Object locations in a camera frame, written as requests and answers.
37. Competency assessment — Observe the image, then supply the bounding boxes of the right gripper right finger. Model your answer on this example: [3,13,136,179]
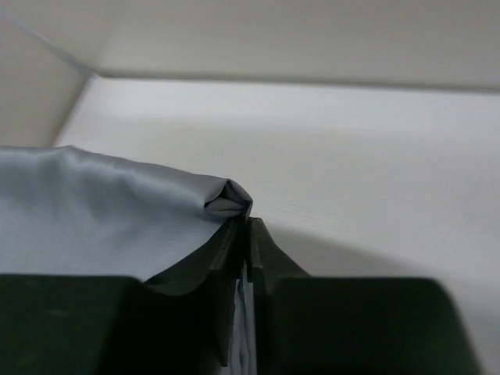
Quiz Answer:
[248,218,479,374]

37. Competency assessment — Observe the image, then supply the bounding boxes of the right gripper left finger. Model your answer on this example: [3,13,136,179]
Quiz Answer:
[1,218,245,374]

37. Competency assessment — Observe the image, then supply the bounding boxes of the grey cloth placemat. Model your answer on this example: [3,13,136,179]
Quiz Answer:
[1,146,256,374]

